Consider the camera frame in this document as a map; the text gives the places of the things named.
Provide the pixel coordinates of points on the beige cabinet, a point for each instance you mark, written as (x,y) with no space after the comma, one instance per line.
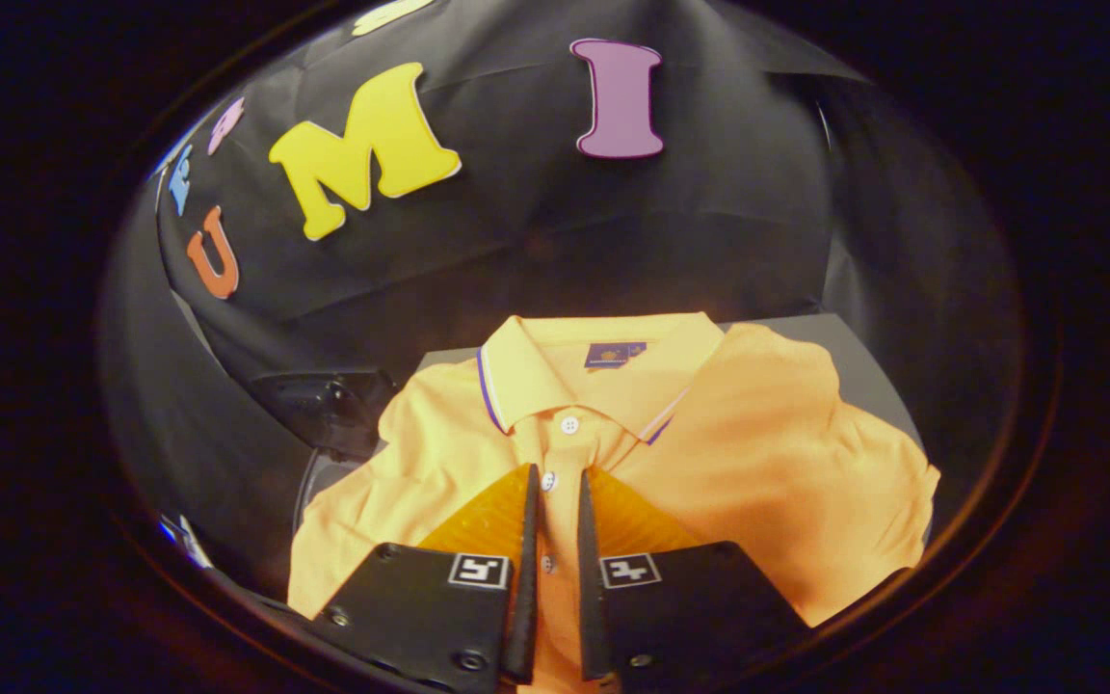
(854,357)

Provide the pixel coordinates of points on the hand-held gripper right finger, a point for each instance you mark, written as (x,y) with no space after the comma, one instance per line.
(592,617)

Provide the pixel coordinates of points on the dark washing machine lid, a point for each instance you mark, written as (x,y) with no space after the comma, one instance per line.
(329,410)

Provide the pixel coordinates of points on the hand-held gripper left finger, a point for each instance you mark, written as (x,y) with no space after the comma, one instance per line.
(524,617)

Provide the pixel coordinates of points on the orange polo shirt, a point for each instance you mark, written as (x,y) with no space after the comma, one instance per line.
(757,463)

